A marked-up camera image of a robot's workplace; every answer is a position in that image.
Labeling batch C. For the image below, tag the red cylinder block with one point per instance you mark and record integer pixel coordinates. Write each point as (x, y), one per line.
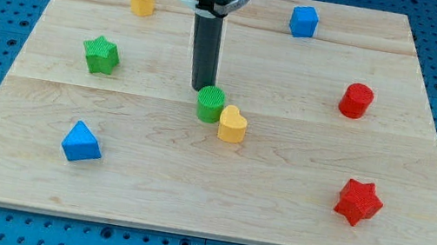
(356, 100)

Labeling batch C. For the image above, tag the red star block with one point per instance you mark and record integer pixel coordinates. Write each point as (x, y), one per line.
(358, 201)

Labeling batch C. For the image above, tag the yellow hexagon block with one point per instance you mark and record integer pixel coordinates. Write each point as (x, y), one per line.
(142, 7)

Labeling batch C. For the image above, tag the green star block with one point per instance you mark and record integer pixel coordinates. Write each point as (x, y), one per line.
(101, 55)

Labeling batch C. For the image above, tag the green cylinder block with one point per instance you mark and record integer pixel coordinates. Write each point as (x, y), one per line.
(210, 102)

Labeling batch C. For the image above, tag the yellow heart block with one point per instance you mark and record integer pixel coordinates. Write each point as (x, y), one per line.
(232, 125)

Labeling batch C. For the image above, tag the blue cube block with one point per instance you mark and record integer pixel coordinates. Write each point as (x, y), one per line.
(303, 21)

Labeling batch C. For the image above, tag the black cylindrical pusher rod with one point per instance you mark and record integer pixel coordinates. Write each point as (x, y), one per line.
(206, 51)

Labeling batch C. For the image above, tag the blue triangle block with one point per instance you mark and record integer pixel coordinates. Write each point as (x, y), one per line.
(80, 144)

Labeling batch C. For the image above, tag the light wooden board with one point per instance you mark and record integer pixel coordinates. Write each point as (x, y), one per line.
(161, 168)

